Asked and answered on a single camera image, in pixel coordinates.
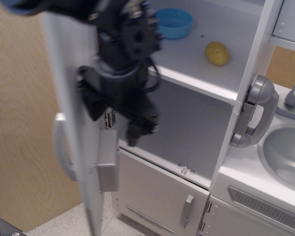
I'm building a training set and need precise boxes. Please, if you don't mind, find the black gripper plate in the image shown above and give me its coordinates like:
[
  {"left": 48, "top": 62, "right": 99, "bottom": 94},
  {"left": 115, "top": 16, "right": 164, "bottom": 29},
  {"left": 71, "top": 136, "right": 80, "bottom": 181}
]
[{"left": 77, "top": 62, "right": 160, "bottom": 147}]

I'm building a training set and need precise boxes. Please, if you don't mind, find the silver door handle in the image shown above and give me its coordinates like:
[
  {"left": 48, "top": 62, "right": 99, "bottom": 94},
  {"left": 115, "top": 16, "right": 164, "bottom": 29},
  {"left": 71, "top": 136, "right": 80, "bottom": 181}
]
[
  {"left": 52, "top": 113, "right": 78, "bottom": 182},
  {"left": 180, "top": 195, "right": 194, "bottom": 229}
]

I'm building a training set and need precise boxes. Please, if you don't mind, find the white fridge door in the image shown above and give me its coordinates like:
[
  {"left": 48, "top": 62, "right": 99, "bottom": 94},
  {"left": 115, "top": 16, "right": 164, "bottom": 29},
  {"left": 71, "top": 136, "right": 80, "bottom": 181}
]
[{"left": 40, "top": 12, "right": 103, "bottom": 236}]

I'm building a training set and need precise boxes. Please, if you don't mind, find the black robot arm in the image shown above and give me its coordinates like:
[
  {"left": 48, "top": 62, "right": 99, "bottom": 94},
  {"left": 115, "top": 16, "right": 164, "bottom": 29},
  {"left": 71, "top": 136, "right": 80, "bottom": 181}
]
[{"left": 2, "top": 0, "right": 162, "bottom": 147}]

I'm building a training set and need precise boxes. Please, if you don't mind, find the silver ice dispenser panel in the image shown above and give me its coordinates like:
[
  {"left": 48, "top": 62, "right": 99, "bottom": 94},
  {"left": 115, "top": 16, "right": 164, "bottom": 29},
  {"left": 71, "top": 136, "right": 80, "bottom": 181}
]
[{"left": 96, "top": 129, "right": 119, "bottom": 192}]

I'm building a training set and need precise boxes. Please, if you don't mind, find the white lower freezer door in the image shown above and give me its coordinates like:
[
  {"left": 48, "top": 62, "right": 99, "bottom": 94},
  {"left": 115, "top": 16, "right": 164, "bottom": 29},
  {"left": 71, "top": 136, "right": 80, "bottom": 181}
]
[{"left": 112, "top": 150, "right": 209, "bottom": 236}]

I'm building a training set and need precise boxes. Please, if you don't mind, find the blue plastic bowl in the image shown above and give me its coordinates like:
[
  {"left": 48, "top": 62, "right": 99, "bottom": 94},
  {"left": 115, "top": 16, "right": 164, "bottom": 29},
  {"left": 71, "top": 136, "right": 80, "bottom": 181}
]
[{"left": 156, "top": 8, "right": 193, "bottom": 39}]

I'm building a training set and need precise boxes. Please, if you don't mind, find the yellow toy lemon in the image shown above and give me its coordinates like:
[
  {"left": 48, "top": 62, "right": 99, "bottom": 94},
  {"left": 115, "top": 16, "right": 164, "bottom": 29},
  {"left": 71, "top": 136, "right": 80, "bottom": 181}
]
[{"left": 205, "top": 42, "right": 230, "bottom": 66}]

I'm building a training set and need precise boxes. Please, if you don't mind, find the white toy kitchen cabinet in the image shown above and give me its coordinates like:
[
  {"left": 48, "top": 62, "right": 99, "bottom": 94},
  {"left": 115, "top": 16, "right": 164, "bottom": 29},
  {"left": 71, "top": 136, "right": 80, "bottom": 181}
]
[{"left": 95, "top": 0, "right": 295, "bottom": 236}]

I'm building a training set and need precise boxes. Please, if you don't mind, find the brass door hinge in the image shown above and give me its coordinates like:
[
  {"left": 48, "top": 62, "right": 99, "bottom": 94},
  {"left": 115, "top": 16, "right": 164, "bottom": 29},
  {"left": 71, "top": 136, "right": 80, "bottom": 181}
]
[{"left": 206, "top": 201, "right": 212, "bottom": 212}]

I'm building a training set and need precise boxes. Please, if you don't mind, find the grey toy telephone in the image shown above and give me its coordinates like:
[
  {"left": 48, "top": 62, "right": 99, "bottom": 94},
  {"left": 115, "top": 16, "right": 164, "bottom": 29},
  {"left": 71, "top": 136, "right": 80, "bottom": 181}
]
[{"left": 230, "top": 75, "right": 279, "bottom": 148}]

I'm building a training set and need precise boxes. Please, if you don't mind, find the silver toy sink basin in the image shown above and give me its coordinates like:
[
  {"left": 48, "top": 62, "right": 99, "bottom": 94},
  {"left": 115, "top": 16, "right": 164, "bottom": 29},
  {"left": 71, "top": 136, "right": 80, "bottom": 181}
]
[{"left": 257, "top": 124, "right": 295, "bottom": 191}]

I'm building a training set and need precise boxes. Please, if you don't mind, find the silver toy faucet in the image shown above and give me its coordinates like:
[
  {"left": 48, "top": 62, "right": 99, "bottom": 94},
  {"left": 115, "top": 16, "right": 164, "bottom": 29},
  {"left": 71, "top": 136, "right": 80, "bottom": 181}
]
[{"left": 276, "top": 84, "right": 295, "bottom": 120}]

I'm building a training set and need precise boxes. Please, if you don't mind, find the white upper cupboard door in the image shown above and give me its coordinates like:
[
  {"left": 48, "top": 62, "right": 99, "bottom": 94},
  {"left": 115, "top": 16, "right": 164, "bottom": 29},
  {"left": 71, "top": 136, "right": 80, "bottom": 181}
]
[{"left": 273, "top": 0, "right": 295, "bottom": 42}]

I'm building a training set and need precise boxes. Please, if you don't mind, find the grey oven vent panel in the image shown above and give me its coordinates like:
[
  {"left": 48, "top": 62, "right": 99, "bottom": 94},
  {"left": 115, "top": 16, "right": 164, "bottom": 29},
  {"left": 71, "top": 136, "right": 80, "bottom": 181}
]
[{"left": 227, "top": 186, "right": 295, "bottom": 231}]

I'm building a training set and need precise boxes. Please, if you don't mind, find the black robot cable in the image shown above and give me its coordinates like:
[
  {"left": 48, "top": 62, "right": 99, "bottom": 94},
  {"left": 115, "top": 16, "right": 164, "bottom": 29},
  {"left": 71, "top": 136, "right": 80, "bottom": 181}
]
[{"left": 144, "top": 56, "right": 163, "bottom": 93}]

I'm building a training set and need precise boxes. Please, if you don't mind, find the dark base plate corner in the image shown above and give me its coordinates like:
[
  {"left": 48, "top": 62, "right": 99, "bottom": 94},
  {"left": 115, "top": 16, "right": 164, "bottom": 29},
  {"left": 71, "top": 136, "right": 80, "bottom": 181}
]
[{"left": 0, "top": 219, "right": 28, "bottom": 236}]

